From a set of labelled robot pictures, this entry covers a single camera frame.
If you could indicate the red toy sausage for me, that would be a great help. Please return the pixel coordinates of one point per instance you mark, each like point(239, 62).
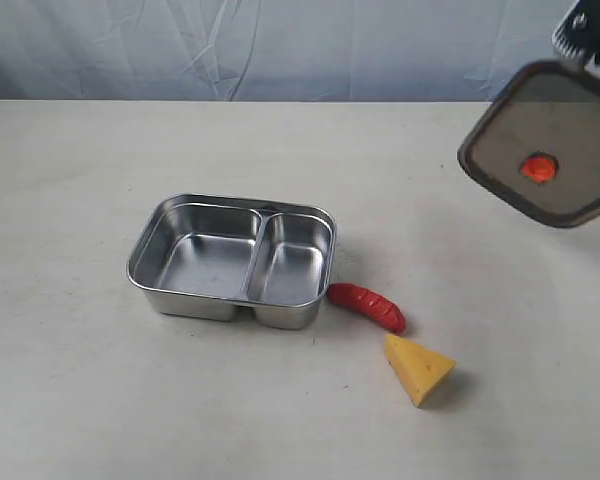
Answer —
point(368, 303)

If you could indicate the dark transparent box lid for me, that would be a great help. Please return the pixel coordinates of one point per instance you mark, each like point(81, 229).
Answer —
point(537, 146)

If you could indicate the stainless steel lunch box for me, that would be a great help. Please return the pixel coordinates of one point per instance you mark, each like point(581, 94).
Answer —
point(209, 257)

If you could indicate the yellow toy cheese wedge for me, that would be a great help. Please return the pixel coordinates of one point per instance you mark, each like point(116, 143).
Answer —
point(419, 370)

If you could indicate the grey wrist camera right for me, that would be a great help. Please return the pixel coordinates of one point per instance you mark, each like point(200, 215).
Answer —
point(576, 38)

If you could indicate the blue-grey backdrop cloth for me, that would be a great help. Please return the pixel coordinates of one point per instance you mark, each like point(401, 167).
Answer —
point(315, 51)

